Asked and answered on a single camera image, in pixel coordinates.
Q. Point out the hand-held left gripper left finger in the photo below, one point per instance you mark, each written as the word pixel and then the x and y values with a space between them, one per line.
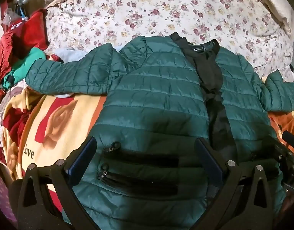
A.
pixel 81 158

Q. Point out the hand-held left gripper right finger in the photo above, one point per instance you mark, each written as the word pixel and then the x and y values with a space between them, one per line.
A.
pixel 209 159

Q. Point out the green puffer jacket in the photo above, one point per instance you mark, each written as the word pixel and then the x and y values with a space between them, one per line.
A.
pixel 159 95

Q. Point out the blue clothes hanger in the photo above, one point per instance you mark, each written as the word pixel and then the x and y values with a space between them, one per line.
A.
pixel 23 12

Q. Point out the dark red patterned cloth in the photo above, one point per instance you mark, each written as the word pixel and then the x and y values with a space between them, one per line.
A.
pixel 8 127

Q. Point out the purple patterned cloth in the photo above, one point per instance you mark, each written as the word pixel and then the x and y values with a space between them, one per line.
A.
pixel 3 196

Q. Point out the grey sweatshirt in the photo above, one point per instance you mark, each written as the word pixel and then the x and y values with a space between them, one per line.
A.
pixel 70 54

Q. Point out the bright green cloth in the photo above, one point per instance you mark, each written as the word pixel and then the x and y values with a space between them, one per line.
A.
pixel 29 61

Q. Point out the red garment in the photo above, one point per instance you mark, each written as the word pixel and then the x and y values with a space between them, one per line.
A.
pixel 22 33

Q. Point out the floral quilt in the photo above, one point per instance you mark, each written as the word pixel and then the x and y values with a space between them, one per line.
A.
pixel 142 12

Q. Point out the beige pillow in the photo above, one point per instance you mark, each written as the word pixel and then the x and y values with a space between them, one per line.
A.
pixel 274 2

